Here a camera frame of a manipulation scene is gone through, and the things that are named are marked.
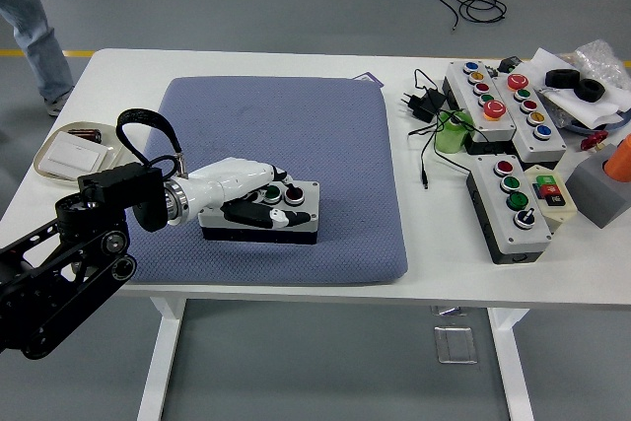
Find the red knob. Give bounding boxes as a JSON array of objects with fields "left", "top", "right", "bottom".
[{"left": 580, "top": 130, "right": 610, "bottom": 150}]

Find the clear floor socket cover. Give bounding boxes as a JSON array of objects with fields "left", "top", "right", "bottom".
[{"left": 433, "top": 324, "right": 479, "bottom": 366}]

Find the black power adapter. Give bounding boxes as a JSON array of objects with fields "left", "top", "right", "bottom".
[{"left": 397, "top": 87, "right": 448, "bottom": 122}]

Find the beige oval tray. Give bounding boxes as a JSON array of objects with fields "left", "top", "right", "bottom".
[{"left": 33, "top": 120, "right": 130, "bottom": 188}]

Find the grey four-button control box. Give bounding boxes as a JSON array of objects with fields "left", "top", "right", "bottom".
[
  {"left": 197, "top": 178, "right": 320, "bottom": 246},
  {"left": 465, "top": 154, "right": 554, "bottom": 265}
]

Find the cream three-button switch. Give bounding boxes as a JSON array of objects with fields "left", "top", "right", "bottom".
[{"left": 523, "top": 164, "right": 578, "bottom": 234}]

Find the grey block holder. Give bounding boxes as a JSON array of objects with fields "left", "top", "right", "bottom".
[{"left": 565, "top": 142, "right": 631, "bottom": 230}]

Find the blue-grey textured mat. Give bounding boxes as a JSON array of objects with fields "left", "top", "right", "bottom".
[{"left": 125, "top": 75, "right": 410, "bottom": 287}]

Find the orange cylinder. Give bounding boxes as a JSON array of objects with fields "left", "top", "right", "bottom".
[{"left": 604, "top": 133, "right": 631, "bottom": 184}]

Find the grey five-button control box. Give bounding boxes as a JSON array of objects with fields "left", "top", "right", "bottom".
[
  {"left": 492, "top": 73, "right": 569, "bottom": 165},
  {"left": 442, "top": 60, "right": 518, "bottom": 155}
]

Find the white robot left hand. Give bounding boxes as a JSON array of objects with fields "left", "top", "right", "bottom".
[{"left": 182, "top": 156, "right": 313, "bottom": 231}]

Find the black adapter cord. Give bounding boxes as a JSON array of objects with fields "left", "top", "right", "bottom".
[{"left": 407, "top": 68, "right": 477, "bottom": 191}]

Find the small black device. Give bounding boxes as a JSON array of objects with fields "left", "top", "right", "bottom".
[{"left": 497, "top": 56, "right": 525, "bottom": 75}]

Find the black foam ring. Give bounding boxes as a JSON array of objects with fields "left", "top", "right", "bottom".
[
  {"left": 575, "top": 78, "right": 606, "bottom": 103},
  {"left": 544, "top": 68, "right": 582, "bottom": 89}
]

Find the blue ring plate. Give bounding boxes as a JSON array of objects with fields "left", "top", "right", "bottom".
[{"left": 561, "top": 112, "right": 631, "bottom": 136}]

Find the white table leg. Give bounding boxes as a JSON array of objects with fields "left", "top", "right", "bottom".
[
  {"left": 136, "top": 296, "right": 187, "bottom": 421},
  {"left": 487, "top": 307, "right": 536, "bottom": 421}
]

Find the green roll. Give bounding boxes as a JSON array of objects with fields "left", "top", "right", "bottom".
[{"left": 434, "top": 108, "right": 475, "bottom": 154}]

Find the white paper sheet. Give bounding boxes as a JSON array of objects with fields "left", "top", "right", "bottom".
[{"left": 522, "top": 47, "right": 631, "bottom": 129}]

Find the white wall switch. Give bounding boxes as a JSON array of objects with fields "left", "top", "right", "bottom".
[{"left": 38, "top": 130, "right": 110, "bottom": 175}]

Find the person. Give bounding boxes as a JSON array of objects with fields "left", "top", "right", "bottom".
[{"left": 0, "top": 0, "right": 75, "bottom": 117}]

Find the clear bubble wrap bag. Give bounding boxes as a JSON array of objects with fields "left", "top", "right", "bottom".
[{"left": 571, "top": 38, "right": 631, "bottom": 97}]

